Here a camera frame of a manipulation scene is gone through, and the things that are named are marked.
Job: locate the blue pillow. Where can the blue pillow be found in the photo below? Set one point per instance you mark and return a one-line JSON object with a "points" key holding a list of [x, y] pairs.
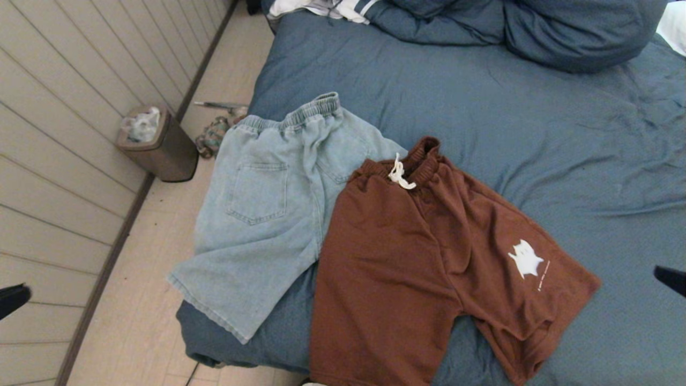
{"points": [[581, 32]]}

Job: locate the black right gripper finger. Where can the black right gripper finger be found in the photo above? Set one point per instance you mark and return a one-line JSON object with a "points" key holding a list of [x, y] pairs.
{"points": [[676, 287], [674, 273]]}

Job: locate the blue bed cover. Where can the blue bed cover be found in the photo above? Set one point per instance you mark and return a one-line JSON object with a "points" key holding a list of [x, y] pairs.
{"points": [[536, 107]]}

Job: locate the white striped garment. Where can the white striped garment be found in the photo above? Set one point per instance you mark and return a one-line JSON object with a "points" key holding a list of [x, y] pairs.
{"points": [[321, 7]]}

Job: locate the multicoloured cloth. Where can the multicoloured cloth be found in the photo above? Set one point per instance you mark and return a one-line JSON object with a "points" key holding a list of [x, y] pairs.
{"points": [[211, 138]]}

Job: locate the clear plastic bin liner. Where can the clear plastic bin liner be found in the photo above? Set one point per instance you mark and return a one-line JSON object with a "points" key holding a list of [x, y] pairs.
{"points": [[142, 126]]}

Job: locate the light blue denim shorts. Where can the light blue denim shorts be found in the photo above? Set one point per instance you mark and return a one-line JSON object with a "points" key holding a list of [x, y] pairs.
{"points": [[257, 241]]}

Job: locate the brown metal trash bin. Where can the brown metal trash bin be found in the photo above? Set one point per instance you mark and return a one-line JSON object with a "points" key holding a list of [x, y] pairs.
{"points": [[171, 154]]}

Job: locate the rust brown shorts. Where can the rust brown shorts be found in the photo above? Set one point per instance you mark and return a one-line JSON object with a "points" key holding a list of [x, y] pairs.
{"points": [[386, 268]]}

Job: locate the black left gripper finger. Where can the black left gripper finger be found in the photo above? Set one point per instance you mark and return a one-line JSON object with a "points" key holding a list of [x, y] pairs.
{"points": [[10, 306], [13, 292]]}

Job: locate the crumpled blue blanket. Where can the crumpled blue blanket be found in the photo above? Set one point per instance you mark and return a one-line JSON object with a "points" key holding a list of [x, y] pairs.
{"points": [[439, 24]]}

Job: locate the silver metal object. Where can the silver metal object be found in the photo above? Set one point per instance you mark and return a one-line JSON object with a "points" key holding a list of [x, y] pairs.
{"points": [[214, 104]]}

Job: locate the small black object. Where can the small black object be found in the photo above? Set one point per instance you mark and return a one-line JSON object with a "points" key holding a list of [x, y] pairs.
{"points": [[253, 5]]}

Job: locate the white pillow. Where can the white pillow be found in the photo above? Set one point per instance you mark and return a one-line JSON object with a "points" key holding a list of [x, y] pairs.
{"points": [[675, 29]]}

